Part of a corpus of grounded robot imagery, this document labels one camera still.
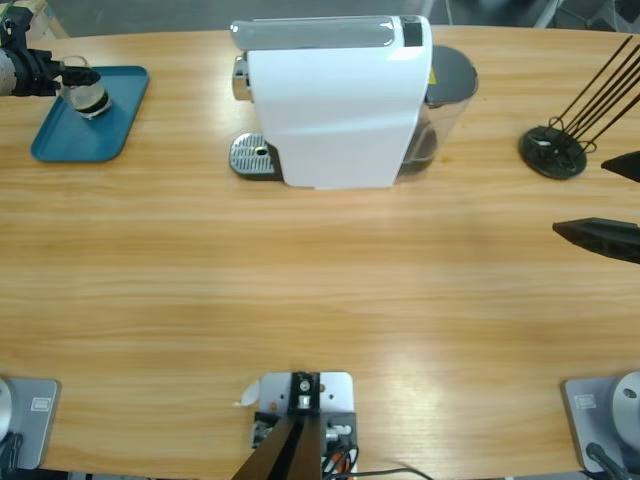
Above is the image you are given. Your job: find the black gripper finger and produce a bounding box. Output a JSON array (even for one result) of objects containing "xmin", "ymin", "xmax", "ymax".
[
  {"xmin": 599, "ymin": 149, "xmax": 640, "ymax": 183},
  {"xmin": 551, "ymin": 216, "xmax": 640, "ymax": 265}
]

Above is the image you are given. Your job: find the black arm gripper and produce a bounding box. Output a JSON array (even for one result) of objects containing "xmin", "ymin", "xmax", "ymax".
[{"xmin": 10, "ymin": 47, "xmax": 102, "ymax": 97}]

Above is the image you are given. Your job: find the clear glass cup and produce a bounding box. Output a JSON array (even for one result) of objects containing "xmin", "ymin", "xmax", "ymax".
[{"xmin": 58, "ymin": 53, "xmax": 114, "ymax": 122}]

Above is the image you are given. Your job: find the white capsule coffee machine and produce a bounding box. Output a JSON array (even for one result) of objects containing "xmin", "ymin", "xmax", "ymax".
[{"xmin": 228, "ymin": 14, "xmax": 434, "ymax": 191}]

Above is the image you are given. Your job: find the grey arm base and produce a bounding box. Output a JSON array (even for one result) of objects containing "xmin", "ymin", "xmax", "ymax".
[
  {"xmin": 559, "ymin": 369, "xmax": 640, "ymax": 474},
  {"xmin": 0, "ymin": 375, "xmax": 62, "ymax": 471}
]

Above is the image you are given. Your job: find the wooden crate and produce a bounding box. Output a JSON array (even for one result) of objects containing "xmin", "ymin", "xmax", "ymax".
[{"xmin": 0, "ymin": 0, "xmax": 69, "ymax": 46}]

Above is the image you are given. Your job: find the teal plastic tray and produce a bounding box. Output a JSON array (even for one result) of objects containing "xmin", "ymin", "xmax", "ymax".
[{"xmin": 29, "ymin": 65, "xmax": 151, "ymax": 164}]

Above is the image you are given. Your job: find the dark grey bin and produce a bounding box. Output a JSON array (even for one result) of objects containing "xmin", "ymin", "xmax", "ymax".
[{"xmin": 607, "ymin": 0, "xmax": 640, "ymax": 27}]

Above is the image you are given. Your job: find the clear water tank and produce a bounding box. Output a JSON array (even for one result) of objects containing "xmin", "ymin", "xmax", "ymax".
[{"xmin": 399, "ymin": 43, "xmax": 480, "ymax": 184}]

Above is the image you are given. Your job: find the white paper tag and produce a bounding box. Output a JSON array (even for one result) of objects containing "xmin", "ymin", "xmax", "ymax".
[{"xmin": 232, "ymin": 378, "xmax": 262, "ymax": 409}]

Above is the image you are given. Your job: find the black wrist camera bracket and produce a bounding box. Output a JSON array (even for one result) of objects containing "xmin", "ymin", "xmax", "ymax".
[{"xmin": 0, "ymin": 3, "xmax": 32, "ymax": 51}]

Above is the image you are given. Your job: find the black wire capsule holder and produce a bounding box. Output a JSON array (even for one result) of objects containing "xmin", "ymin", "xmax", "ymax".
[{"xmin": 518, "ymin": 34, "xmax": 640, "ymax": 181}]

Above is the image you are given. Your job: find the black cable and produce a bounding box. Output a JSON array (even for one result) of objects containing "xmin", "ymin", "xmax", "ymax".
[
  {"xmin": 319, "ymin": 444, "xmax": 436, "ymax": 480},
  {"xmin": 584, "ymin": 442, "xmax": 634, "ymax": 480},
  {"xmin": 0, "ymin": 432, "xmax": 24, "ymax": 471}
]

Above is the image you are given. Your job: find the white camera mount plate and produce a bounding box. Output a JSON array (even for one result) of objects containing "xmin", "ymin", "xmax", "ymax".
[{"xmin": 248, "ymin": 370, "xmax": 359, "ymax": 476}]

